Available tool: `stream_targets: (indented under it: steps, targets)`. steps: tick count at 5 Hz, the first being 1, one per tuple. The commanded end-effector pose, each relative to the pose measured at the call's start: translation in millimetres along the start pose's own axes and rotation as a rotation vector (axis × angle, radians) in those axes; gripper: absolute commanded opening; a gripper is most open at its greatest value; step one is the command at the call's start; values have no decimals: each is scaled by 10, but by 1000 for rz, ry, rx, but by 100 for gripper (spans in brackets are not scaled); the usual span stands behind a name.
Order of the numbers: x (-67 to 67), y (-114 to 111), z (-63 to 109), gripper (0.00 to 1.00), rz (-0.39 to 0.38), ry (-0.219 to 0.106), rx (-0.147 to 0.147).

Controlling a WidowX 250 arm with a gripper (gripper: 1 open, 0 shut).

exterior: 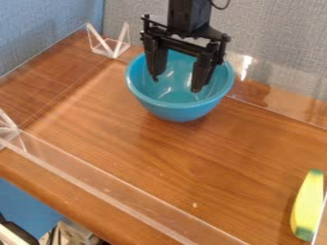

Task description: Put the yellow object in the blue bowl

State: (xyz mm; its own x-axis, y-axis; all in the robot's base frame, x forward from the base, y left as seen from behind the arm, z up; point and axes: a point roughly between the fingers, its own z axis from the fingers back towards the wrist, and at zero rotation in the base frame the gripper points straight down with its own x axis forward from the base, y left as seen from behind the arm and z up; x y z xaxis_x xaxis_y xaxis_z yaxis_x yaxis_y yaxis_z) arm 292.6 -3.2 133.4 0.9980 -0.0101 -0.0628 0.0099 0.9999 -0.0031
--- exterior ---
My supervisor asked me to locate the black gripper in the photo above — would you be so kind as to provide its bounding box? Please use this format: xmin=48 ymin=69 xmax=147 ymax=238
xmin=140 ymin=0 xmax=231 ymax=93

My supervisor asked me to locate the yellow banana toy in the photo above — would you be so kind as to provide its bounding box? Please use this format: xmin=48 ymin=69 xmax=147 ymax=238
xmin=290 ymin=168 xmax=325 ymax=241

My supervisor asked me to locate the clear acrylic corner bracket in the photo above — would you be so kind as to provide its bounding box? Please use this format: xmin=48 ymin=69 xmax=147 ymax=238
xmin=86 ymin=22 xmax=132 ymax=59

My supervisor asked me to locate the clear acrylic front barrier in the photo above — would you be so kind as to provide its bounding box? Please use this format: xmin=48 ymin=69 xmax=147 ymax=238
xmin=0 ymin=128 xmax=251 ymax=245

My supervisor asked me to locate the clear acrylic barrier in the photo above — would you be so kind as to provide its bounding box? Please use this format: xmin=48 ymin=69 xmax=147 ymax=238
xmin=0 ymin=128 xmax=251 ymax=245
xmin=227 ymin=53 xmax=327 ymax=130

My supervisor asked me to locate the blue bowl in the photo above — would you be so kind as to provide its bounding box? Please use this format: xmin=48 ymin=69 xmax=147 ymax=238
xmin=126 ymin=51 xmax=235 ymax=123

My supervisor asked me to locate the clear acrylic left bracket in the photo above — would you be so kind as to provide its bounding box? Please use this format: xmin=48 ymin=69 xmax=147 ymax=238
xmin=0 ymin=109 xmax=27 ymax=151

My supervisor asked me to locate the black cable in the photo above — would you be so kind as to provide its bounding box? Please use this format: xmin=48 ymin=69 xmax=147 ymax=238
xmin=208 ymin=0 xmax=231 ymax=11

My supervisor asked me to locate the clear acrylic back barrier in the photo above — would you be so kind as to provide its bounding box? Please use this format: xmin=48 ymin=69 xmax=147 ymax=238
xmin=227 ymin=53 xmax=327 ymax=130

